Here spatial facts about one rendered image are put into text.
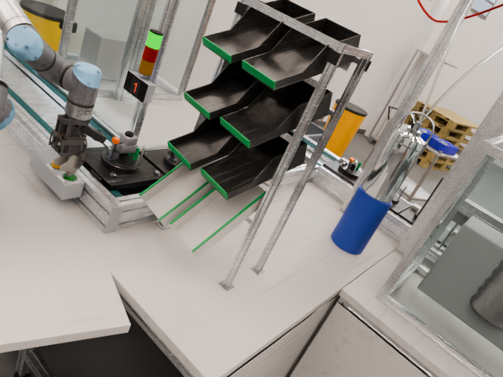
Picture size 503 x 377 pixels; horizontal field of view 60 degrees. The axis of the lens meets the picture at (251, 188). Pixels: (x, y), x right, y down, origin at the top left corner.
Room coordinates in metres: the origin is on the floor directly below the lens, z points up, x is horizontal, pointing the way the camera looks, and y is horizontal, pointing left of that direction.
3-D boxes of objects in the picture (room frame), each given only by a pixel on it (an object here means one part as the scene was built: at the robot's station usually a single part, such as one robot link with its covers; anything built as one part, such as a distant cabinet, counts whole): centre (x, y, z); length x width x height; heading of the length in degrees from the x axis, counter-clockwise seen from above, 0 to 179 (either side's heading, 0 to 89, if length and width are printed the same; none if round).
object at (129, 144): (1.38, 0.46, 1.06); 0.08 x 0.04 x 0.07; 151
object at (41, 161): (1.20, 0.60, 0.93); 0.21 x 0.07 x 0.06; 61
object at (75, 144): (1.15, 0.55, 1.12); 0.09 x 0.08 x 0.12; 151
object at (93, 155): (1.37, 0.46, 0.96); 0.24 x 0.24 x 0.02; 61
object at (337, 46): (1.28, 0.05, 1.26); 0.36 x 0.21 x 0.80; 61
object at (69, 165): (1.14, 0.54, 1.01); 0.06 x 0.03 x 0.09; 151
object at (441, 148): (5.25, -1.59, 0.48); 1.01 x 0.59 x 0.95; 44
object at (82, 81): (1.15, 0.55, 1.28); 0.09 x 0.08 x 0.11; 82
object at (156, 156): (1.57, 0.30, 1.01); 0.24 x 0.24 x 0.13; 61
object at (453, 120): (8.00, -2.65, 0.44); 1.24 x 0.85 x 0.88; 132
